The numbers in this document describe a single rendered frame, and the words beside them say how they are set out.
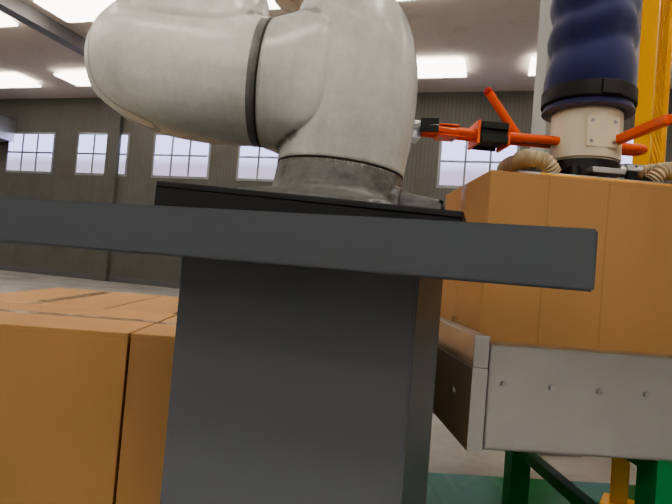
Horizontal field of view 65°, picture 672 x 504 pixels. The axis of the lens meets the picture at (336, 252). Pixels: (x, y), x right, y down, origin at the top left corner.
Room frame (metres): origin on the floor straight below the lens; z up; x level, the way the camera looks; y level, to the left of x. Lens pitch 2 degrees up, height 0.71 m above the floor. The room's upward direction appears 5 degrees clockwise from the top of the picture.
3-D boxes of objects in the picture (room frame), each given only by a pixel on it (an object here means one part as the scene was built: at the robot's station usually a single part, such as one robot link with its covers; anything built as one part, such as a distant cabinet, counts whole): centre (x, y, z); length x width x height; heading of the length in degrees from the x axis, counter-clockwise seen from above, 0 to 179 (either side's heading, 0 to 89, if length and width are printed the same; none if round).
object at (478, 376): (1.31, -0.26, 0.47); 0.70 x 0.03 x 0.15; 3
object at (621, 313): (1.33, -0.61, 0.75); 0.60 x 0.40 x 0.40; 92
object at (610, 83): (1.34, -0.61, 1.19); 0.23 x 0.23 x 0.04
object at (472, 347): (1.31, -0.26, 0.58); 0.70 x 0.03 x 0.06; 3
